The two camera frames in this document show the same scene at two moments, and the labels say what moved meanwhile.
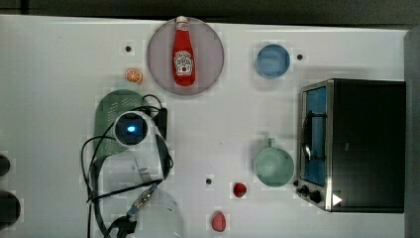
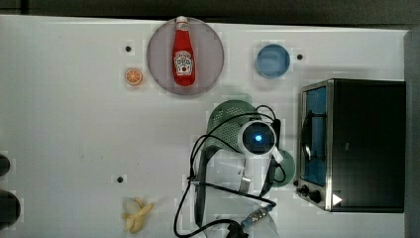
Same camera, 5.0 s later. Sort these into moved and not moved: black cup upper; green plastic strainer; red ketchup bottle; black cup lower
Moved: green plastic strainer
Not moved: black cup upper; black cup lower; red ketchup bottle
